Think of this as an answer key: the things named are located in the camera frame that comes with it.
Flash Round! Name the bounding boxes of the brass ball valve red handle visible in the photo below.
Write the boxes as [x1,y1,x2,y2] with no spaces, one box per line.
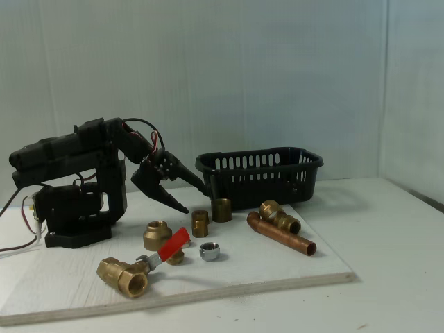
[96,227,191,299]

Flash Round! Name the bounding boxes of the large brass reducer fitting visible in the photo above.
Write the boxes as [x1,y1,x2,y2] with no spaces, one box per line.
[142,221,173,252]

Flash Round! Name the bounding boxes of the brass hex nipple fitting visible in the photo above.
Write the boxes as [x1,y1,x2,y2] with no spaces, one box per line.
[191,209,210,239]

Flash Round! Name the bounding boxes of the brass sleeve coupling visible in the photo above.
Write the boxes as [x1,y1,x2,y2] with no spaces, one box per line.
[211,198,232,223]

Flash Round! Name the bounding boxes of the small brass threaded fitting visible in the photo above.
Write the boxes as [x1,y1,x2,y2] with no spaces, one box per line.
[165,248,185,266]

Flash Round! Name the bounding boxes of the chrome nut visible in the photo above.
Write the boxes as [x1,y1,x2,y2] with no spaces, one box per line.
[198,241,221,262]

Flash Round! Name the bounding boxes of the black slotted plastic basket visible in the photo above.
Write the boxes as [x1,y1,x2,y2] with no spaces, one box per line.
[195,146,325,212]

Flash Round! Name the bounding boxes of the brass compression coupling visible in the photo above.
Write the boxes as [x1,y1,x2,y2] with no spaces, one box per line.
[259,199,302,235]

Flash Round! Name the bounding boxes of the small controller circuit board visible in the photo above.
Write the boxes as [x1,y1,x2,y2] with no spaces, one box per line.
[28,194,40,221]

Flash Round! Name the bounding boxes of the white wooden board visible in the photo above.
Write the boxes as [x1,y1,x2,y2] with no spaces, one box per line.
[0,189,358,327]

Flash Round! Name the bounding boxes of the red white black servo cable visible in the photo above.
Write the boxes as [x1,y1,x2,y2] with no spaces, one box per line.
[123,117,164,155]

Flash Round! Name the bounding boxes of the red and white base wires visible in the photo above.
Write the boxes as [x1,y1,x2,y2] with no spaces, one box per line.
[0,196,48,259]

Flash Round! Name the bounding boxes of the black power cable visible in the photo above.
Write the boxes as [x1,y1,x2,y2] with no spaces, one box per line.
[0,187,22,216]

